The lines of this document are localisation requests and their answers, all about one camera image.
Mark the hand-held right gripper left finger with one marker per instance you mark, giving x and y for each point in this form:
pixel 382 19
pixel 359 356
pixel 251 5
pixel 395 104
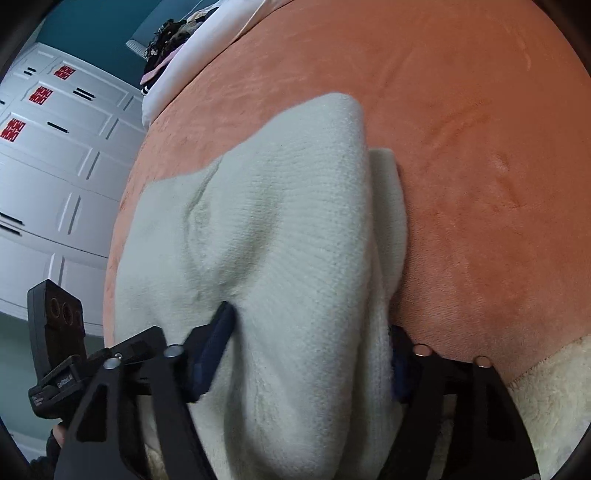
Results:
pixel 212 350

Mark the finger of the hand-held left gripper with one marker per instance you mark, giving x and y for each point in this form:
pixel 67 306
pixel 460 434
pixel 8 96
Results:
pixel 143 341

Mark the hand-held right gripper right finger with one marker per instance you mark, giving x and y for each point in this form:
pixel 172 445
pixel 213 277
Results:
pixel 401 374

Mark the cream knit cardigan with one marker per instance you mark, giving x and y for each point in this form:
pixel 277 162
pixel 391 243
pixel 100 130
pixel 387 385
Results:
pixel 286 254

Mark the pile of dark clothes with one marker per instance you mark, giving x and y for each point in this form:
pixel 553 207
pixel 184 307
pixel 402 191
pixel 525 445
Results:
pixel 171 41

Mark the white wardrobe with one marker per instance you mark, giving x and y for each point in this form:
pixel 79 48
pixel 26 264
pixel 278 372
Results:
pixel 60 184

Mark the cream fluffy fabric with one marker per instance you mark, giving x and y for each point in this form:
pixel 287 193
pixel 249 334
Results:
pixel 554 392

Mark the red paper wardrobe decal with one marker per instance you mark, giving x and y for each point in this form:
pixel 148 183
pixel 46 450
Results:
pixel 40 95
pixel 64 72
pixel 13 129

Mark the orange plush blanket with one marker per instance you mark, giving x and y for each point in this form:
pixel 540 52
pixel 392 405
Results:
pixel 461 161

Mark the white duvet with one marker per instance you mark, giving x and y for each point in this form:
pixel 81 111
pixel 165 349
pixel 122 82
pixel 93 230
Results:
pixel 194 60

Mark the blue padded headboard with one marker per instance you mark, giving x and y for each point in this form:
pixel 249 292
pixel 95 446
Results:
pixel 135 47

